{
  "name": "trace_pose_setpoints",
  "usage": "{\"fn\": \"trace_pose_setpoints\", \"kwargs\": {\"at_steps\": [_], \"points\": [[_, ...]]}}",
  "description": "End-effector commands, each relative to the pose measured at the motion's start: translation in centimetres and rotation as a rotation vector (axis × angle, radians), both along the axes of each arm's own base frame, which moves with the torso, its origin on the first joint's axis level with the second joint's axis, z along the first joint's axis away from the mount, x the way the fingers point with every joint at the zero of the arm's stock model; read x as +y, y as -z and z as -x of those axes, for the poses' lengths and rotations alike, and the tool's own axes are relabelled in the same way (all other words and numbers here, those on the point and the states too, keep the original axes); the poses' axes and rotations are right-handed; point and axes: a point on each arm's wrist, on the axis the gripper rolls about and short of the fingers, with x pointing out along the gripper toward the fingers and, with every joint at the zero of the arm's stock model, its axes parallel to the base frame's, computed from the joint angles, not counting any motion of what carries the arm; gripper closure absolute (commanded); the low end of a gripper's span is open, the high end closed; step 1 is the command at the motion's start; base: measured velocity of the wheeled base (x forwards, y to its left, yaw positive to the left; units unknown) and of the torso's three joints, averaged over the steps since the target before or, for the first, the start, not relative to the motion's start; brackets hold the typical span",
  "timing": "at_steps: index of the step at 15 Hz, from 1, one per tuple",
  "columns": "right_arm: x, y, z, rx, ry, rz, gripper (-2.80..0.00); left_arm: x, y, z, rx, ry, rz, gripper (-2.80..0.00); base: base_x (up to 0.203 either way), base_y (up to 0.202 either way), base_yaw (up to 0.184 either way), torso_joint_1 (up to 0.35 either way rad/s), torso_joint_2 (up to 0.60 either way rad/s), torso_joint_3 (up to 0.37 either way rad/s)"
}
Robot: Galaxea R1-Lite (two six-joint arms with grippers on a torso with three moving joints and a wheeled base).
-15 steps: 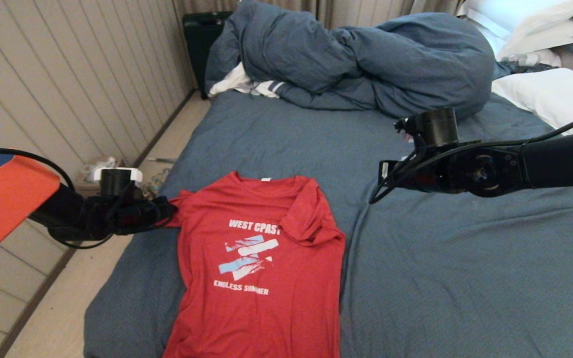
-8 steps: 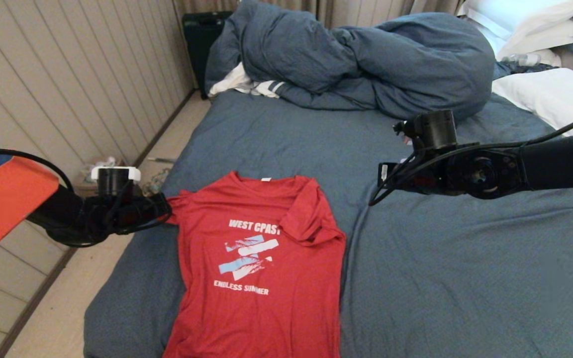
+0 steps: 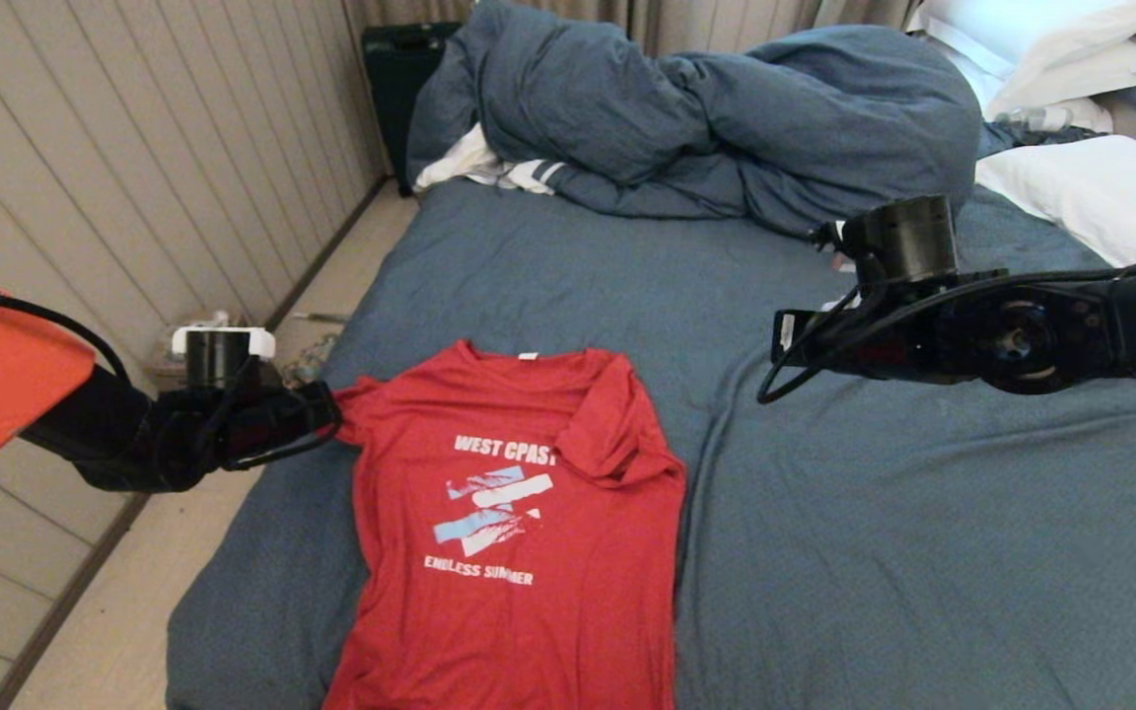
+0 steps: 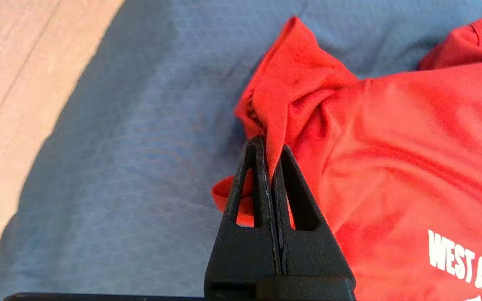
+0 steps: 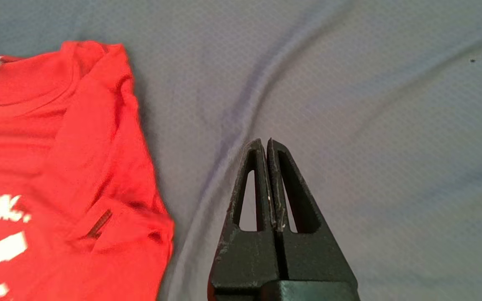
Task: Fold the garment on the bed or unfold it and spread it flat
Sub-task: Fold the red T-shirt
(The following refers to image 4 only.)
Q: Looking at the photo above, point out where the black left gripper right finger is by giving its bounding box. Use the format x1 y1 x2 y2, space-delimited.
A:
271 144 355 289

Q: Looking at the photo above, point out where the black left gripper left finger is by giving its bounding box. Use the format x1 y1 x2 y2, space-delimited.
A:
204 136 281 299

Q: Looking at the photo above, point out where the red printed t-shirt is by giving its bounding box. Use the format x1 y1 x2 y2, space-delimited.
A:
212 16 482 301

